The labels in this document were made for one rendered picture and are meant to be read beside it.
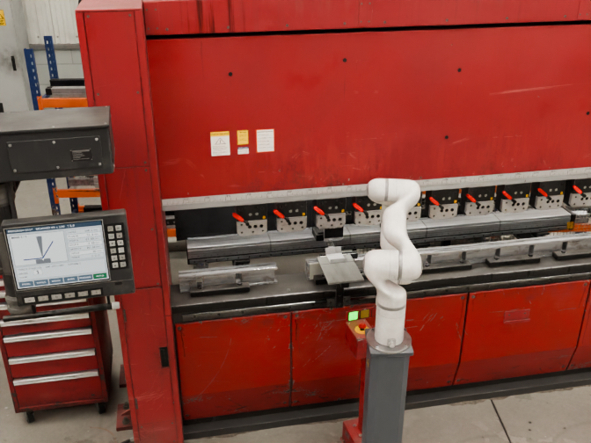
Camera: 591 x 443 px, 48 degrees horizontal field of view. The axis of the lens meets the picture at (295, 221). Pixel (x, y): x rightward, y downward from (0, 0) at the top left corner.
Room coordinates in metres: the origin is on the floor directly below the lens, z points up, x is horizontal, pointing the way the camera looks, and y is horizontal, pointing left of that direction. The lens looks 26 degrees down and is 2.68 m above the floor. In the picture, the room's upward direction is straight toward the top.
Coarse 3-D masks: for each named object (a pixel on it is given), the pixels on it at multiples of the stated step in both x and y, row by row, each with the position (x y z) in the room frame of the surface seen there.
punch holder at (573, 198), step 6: (570, 180) 3.33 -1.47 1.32; (576, 180) 3.29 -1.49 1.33; (582, 180) 3.31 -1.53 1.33; (588, 180) 3.31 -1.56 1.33; (570, 186) 3.32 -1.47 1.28; (582, 186) 3.30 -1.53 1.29; (588, 186) 3.31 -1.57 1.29; (564, 192) 3.37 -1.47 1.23; (570, 192) 3.32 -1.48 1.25; (576, 192) 3.30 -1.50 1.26; (588, 192) 3.31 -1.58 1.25; (564, 198) 3.36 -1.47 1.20; (570, 198) 3.30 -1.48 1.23; (576, 198) 3.29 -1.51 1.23; (582, 198) 3.31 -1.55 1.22; (588, 198) 3.31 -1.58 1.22; (570, 204) 3.29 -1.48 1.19; (576, 204) 3.30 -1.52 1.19; (582, 204) 3.30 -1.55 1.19; (588, 204) 3.31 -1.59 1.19
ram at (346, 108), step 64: (192, 64) 2.92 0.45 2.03; (256, 64) 2.98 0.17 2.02; (320, 64) 3.03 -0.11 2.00; (384, 64) 3.09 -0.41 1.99; (448, 64) 3.15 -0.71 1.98; (512, 64) 3.21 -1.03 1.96; (576, 64) 3.27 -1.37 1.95; (192, 128) 2.92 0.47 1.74; (256, 128) 2.97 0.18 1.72; (320, 128) 3.03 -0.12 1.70; (384, 128) 3.09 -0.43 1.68; (448, 128) 3.15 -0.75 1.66; (512, 128) 3.22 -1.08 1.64; (576, 128) 3.29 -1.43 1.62; (192, 192) 2.91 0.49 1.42
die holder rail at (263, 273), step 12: (252, 264) 3.04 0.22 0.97; (264, 264) 3.04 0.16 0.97; (180, 276) 2.91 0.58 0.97; (192, 276) 2.92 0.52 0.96; (204, 276) 2.93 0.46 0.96; (216, 276) 2.94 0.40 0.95; (228, 276) 2.96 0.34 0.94; (252, 276) 2.98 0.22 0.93; (264, 276) 2.99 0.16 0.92; (180, 288) 2.91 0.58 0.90
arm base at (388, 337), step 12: (384, 312) 2.28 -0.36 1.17; (396, 312) 2.27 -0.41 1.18; (384, 324) 2.28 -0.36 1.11; (396, 324) 2.27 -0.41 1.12; (372, 336) 2.34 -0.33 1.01; (384, 336) 2.28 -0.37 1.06; (396, 336) 2.27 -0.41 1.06; (408, 336) 2.34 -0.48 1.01; (372, 348) 2.27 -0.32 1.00; (384, 348) 2.26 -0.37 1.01; (396, 348) 2.26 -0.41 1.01
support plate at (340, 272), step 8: (344, 256) 3.07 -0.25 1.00; (320, 264) 2.98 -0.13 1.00; (328, 264) 2.98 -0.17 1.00; (336, 264) 2.98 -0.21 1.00; (344, 264) 2.98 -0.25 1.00; (352, 264) 2.98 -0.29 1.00; (328, 272) 2.89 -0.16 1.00; (336, 272) 2.89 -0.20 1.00; (344, 272) 2.89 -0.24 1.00; (352, 272) 2.89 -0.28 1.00; (360, 272) 2.89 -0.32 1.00; (328, 280) 2.82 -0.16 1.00; (336, 280) 2.82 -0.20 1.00; (344, 280) 2.82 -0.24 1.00; (352, 280) 2.82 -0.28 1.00; (360, 280) 2.83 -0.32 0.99
